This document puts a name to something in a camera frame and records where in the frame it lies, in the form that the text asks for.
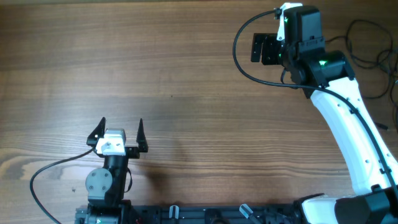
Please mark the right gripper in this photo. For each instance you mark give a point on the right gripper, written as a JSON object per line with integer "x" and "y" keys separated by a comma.
{"x": 268, "y": 50}

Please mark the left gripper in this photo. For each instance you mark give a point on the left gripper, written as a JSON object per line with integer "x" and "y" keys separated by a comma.
{"x": 133, "y": 153}

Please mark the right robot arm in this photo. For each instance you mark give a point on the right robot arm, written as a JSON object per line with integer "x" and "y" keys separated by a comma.
{"x": 328, "y": 80}

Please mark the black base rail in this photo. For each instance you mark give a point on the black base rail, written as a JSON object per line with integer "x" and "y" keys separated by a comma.
{"x": 273, "y": 213}

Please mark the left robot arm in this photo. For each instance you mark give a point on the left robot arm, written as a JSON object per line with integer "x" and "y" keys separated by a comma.
{"x": 106, "y": 186}

